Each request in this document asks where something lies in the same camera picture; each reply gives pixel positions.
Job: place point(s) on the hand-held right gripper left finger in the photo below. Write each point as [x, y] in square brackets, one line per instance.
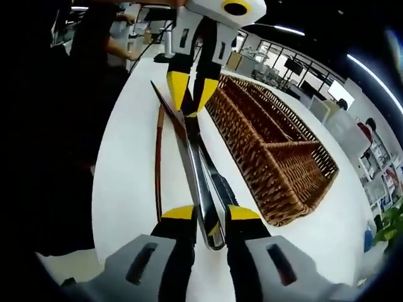
[176, 258]

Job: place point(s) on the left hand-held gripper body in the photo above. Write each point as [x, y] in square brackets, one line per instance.
[204, 7]

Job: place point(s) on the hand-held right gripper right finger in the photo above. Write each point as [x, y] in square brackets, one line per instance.
[248, 267]

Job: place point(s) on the brown wooden chopstick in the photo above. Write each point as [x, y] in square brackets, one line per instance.
[158, 151]
[174, 121]

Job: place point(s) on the silver table knife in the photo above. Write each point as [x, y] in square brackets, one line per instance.
[204, 195]
[225, 185]

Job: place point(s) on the brown wicker storage tray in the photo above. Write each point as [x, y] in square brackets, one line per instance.
[277, 176]

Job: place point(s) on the white storage shelf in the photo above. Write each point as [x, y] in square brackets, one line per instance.
[381, 182]

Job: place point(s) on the tan cardboard box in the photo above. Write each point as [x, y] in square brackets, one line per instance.
[234, 61]

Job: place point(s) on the black monitor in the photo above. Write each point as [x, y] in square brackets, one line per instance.
[310, 86]

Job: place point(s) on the white mesh office chair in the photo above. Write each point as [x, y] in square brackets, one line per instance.
[319, 108]

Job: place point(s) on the blue cloth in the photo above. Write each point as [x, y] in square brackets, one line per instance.
[369, 240]

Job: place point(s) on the white lit monitor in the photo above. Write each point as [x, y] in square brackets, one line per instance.
[340, 91]

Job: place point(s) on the green potted plant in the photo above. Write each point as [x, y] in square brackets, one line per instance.
[390, 223]

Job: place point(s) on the person in black clothes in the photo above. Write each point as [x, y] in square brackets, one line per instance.
[47, 141]

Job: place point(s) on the long ceiling light strip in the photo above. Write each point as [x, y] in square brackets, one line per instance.
[368, 71]

